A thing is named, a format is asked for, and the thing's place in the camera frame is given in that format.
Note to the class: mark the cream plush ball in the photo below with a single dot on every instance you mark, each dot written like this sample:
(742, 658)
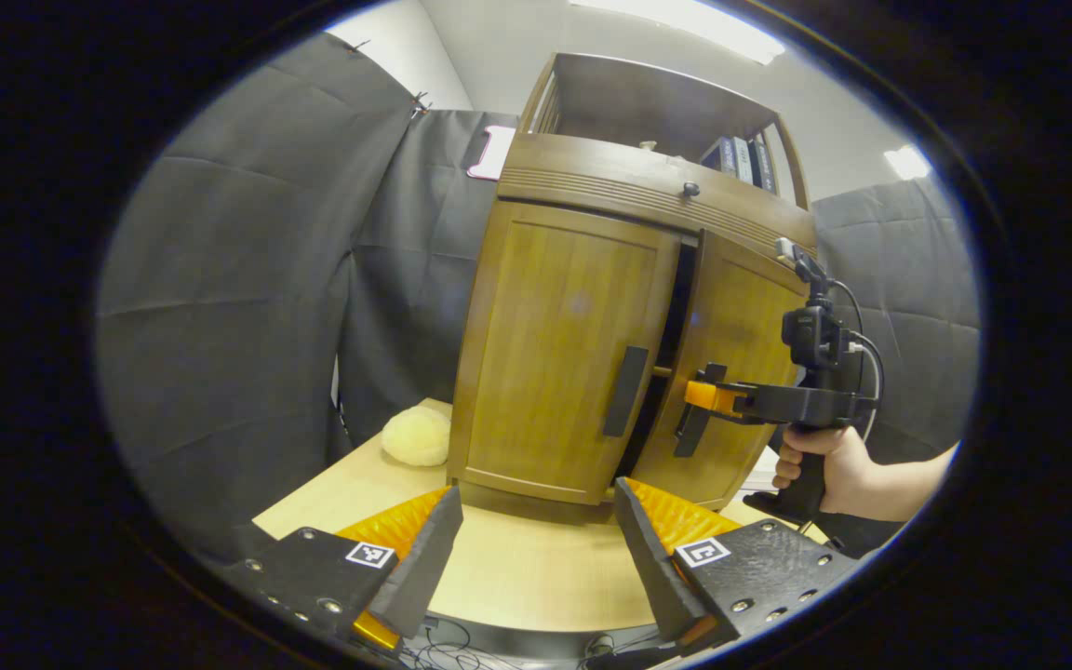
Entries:
(417, 437)

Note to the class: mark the black backdrop cloth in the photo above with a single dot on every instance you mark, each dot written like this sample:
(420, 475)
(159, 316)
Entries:
(220, 307)

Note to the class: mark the wooden cabinet door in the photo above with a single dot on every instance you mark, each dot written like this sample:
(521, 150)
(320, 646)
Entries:
(555, 344)
(736, 316)

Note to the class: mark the small ceiling light panel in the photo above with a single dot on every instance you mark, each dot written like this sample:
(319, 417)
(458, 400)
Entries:
(908, 162)

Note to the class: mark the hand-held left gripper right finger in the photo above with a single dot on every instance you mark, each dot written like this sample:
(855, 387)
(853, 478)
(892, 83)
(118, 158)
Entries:
(652, 568)

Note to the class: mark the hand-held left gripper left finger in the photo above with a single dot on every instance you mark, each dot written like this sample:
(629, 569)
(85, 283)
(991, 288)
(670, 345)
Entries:
(420, 568)

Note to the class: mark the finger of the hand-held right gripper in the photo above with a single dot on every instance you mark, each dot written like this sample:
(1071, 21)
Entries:
(713, 397)

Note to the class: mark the wooden double-door shoe cabinet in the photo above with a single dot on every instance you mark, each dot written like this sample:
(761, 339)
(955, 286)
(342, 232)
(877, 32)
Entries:
(610, 186)

